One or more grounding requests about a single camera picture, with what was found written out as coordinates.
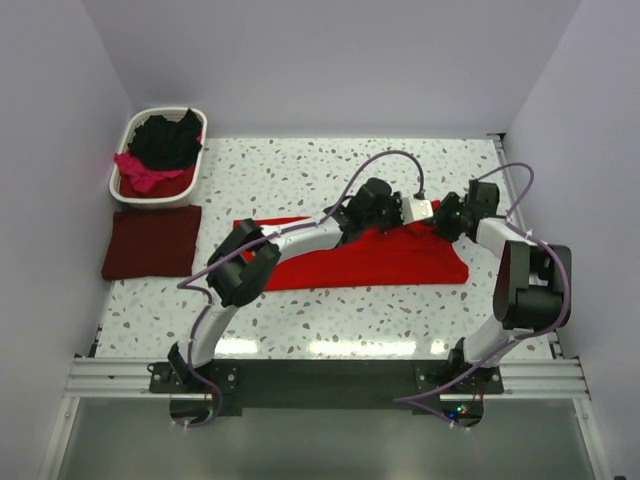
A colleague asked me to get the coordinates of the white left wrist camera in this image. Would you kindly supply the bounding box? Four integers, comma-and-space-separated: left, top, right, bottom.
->
401, 197, 434, 225

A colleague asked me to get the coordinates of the aluminium frame rail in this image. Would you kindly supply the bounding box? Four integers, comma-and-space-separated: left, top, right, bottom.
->
38, 317, 611, 479

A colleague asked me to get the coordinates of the folded dark maroon t-shirt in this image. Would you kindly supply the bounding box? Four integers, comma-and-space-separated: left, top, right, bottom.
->
101, 205, 202, 281

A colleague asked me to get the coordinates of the dark red t-shirt in basket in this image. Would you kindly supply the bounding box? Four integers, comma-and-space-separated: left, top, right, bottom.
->
118, 169, 194, 199

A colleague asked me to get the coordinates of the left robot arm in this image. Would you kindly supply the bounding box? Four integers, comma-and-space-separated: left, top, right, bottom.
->
168, 178, 412, 391

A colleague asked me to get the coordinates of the white perforated laundry basket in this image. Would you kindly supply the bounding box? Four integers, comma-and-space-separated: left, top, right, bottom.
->
109, 107, 207, 209

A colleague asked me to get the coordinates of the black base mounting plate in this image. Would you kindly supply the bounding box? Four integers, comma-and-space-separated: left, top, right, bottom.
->
149, 357, 504, 426

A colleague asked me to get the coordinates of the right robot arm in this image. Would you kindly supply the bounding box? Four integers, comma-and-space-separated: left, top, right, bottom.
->
427, 180, 572, 390

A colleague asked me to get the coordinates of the black t-shirt in basket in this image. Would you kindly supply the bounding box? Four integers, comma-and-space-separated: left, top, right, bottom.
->
128, 109, 203, 172

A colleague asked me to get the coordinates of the pink t-shirt in basket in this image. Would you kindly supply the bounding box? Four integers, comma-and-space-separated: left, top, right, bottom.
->
114, 149, 184, 177

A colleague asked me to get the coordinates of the bright red t-shirt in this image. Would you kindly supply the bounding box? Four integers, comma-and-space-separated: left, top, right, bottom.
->
266, 222, 469, 292

